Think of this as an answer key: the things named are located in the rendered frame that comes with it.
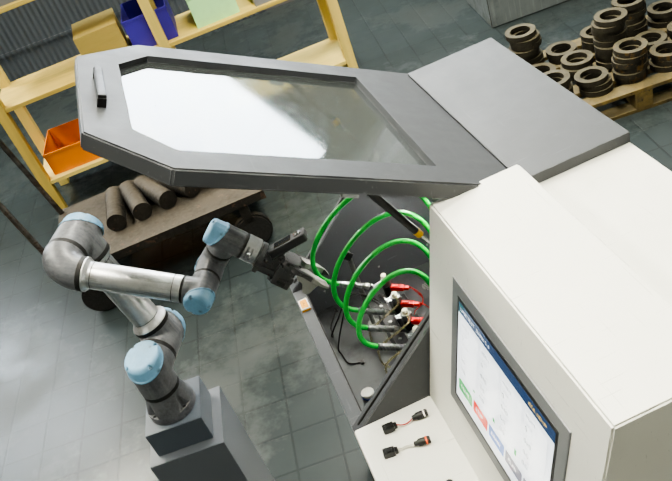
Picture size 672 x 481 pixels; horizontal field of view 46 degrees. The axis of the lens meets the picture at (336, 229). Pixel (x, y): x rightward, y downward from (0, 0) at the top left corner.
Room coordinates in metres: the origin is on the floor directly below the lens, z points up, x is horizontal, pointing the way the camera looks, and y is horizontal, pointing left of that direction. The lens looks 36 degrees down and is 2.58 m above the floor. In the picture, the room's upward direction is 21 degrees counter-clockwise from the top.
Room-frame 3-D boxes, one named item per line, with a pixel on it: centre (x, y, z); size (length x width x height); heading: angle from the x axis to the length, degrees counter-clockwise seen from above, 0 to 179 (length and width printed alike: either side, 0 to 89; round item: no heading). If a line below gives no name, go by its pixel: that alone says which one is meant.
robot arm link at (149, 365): (1.79, 0.66, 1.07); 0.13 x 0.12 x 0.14; 160
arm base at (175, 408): (1.79, 0.66, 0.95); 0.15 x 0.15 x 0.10
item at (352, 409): (1.72, 0.16, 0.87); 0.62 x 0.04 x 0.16; 6
